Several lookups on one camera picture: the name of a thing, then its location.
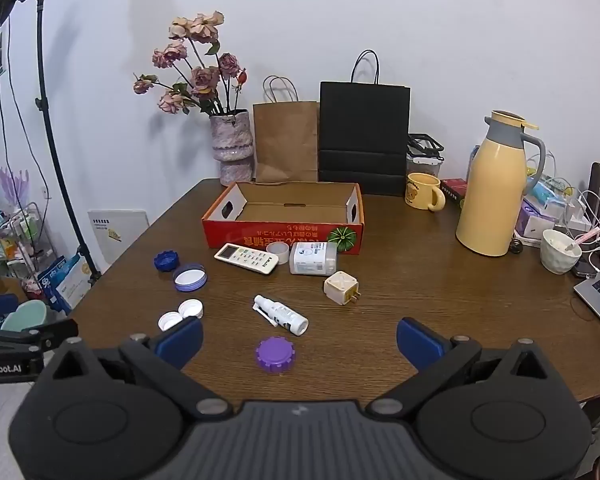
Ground black paper bag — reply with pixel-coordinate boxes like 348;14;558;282
318;50;412;197

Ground blue ribbed lid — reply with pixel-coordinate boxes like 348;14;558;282
153;251;182;273

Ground purple tissue pack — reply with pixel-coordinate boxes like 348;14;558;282
516;197;561;238

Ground dried pink flowers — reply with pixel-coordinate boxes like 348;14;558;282
132;10;248;117

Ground purple coral ornament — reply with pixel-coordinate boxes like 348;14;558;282
0;156;31;206

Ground blue jar lid white inside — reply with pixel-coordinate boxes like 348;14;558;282
173;263;209;292

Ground dark red box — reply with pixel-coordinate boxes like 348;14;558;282
440;178;468;209

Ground green bowl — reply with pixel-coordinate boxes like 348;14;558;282
0;300;51;332

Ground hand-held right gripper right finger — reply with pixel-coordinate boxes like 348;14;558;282
367;316;563;418

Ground purple ribbed lid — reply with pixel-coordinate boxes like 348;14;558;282
255;336;296;374

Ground white remote control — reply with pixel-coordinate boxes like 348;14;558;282
214;243;280;276

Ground black light stand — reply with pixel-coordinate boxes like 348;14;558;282
32;0;103;286

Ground blue and white pack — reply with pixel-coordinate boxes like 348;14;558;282
37;255;93;311

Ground clear cotton swab container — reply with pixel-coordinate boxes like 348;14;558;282
289;241;340;277

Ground white ribbed bowl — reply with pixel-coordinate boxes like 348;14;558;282
540;229;583;275

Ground white booklet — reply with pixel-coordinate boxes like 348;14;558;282
87;208;151;267

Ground brown paper bag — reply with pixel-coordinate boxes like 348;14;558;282
252;76;321;183

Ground wire storage rack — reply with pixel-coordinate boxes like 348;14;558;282
0;202;56;281

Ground yellow thermos jug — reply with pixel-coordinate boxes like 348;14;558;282
455;110;547;257

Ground cream plug adapter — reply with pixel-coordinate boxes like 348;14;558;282
323;271;362;306

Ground purple speckled vase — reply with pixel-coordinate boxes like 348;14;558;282
209;109;256;187

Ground white cables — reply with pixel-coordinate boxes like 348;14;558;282
562;187;600;263

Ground red cardboard box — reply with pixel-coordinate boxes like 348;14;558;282
202;181;366;256

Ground white spray bottle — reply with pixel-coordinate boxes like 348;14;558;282
252;295;310;336

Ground pink spoon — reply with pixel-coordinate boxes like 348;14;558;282
565;229;600;252

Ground yellow bear mug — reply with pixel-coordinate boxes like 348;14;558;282
405;172;447;212

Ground clear container black clip lid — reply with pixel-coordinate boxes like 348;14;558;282
406;133;445;178

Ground blue tissue pack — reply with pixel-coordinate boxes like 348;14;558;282
525;175;575;211

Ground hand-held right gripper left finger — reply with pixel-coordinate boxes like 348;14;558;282
42;317;233;418

